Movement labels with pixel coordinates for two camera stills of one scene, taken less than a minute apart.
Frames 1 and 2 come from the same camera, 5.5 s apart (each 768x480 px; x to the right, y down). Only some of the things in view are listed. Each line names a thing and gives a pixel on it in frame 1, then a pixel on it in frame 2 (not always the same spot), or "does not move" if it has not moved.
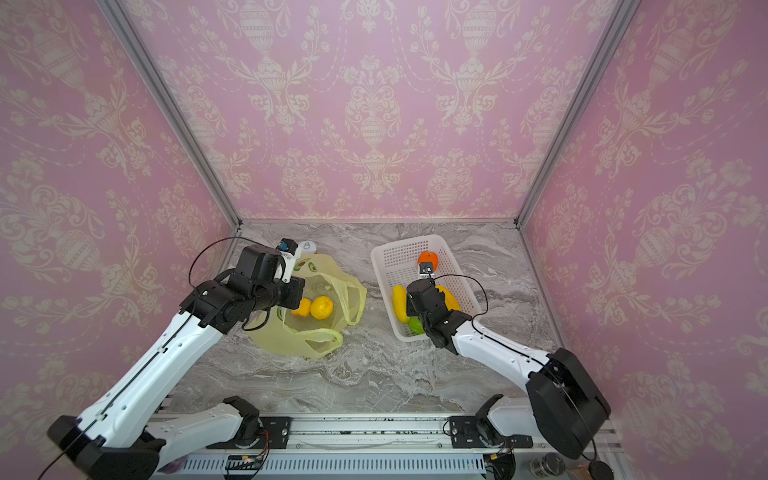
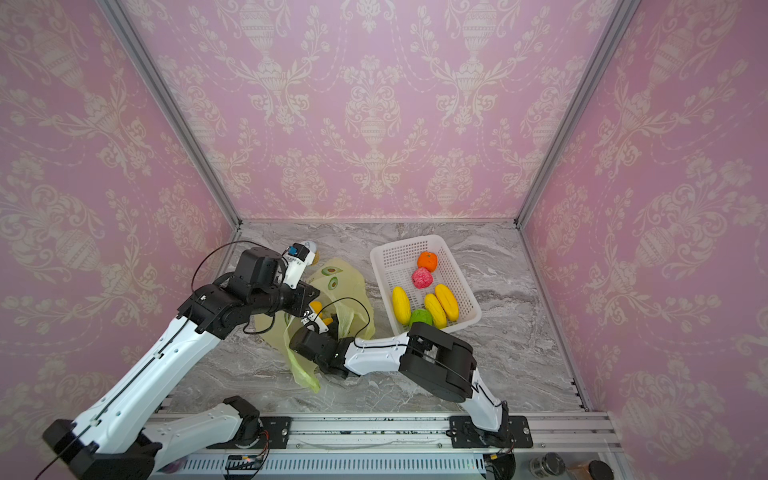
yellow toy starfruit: [450, 301] does not move
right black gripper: [422, 289] to [309, 346]
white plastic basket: [397, 264] does not move
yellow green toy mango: [399, 301] does not move
